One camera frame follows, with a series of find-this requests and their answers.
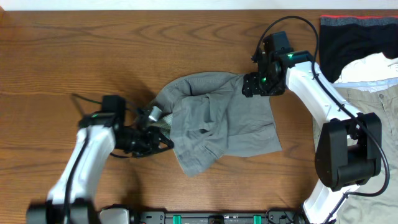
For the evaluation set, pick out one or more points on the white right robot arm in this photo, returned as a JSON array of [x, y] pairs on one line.
[[347, 154]]

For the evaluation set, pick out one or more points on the black garment red waistband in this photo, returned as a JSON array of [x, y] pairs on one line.
[[344, 39]]

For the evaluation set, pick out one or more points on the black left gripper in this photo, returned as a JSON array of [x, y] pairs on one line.
[[153, 134]]

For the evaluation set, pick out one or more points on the grey shorts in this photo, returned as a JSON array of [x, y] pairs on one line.
[[208, 117]]

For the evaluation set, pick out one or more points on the white shirt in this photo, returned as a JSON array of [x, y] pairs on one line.
[[372, 73]]

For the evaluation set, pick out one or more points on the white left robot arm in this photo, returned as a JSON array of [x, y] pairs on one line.
[[70, 200]]

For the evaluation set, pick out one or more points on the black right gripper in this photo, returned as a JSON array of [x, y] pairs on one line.
[[252, 87]]

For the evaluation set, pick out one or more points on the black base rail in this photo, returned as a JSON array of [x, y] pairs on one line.
[[272, 216]]

